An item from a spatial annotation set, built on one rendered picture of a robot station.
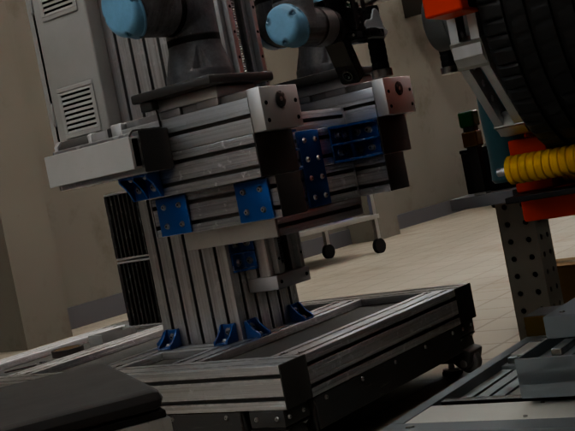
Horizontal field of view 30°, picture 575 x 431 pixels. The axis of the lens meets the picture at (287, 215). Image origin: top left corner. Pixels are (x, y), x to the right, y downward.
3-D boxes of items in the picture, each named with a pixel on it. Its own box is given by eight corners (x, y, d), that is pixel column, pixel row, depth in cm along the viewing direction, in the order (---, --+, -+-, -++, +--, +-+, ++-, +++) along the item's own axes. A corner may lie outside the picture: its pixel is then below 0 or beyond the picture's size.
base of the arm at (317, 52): (286, 82, 270) (278, 44, 270) (319, 80, 283) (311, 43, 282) (334, 69, 261) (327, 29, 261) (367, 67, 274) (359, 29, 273)
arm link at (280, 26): (293, -6, 190) (302, 42, 190) (325, -3, 199) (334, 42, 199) (257, 5, 194) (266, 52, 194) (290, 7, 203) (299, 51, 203)
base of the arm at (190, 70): (153, 91, 230) (144, 46, 230) (198, 89, 243) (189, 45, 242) (205, 77, 222) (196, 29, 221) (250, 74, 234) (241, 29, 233)
